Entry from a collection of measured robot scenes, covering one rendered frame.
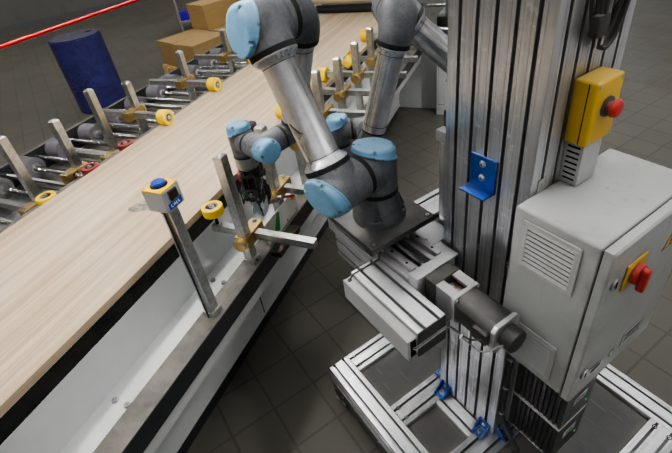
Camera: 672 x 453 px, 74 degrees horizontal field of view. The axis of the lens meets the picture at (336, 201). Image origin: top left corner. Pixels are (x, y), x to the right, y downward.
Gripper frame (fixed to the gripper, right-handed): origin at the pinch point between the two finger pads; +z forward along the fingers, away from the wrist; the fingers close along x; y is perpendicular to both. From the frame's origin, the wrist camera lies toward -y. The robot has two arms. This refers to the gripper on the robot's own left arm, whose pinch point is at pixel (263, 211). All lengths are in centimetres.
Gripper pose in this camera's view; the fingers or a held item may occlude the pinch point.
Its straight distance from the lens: 157.9
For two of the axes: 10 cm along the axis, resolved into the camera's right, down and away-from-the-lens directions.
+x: 9.9, -0.8, -1.0
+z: 1.2, 8.1, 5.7
